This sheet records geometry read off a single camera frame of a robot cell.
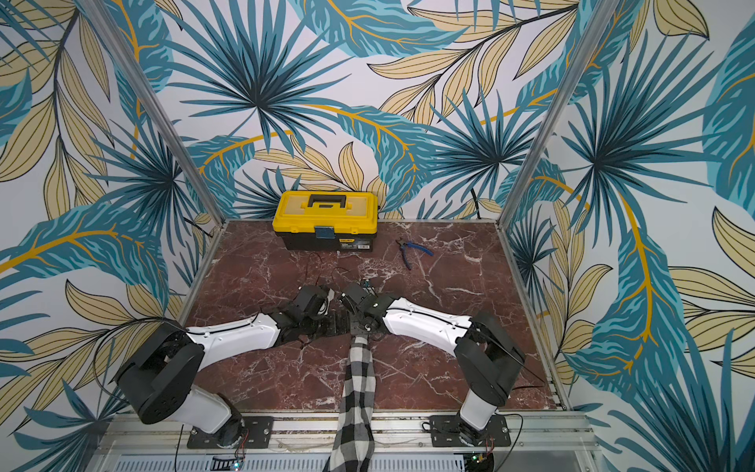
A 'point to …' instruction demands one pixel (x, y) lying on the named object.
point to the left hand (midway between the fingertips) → (345, 329)
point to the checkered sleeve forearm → (353, 447)
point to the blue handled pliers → (403, 247)
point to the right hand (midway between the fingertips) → (360, 322)
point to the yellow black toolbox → (325, 220)
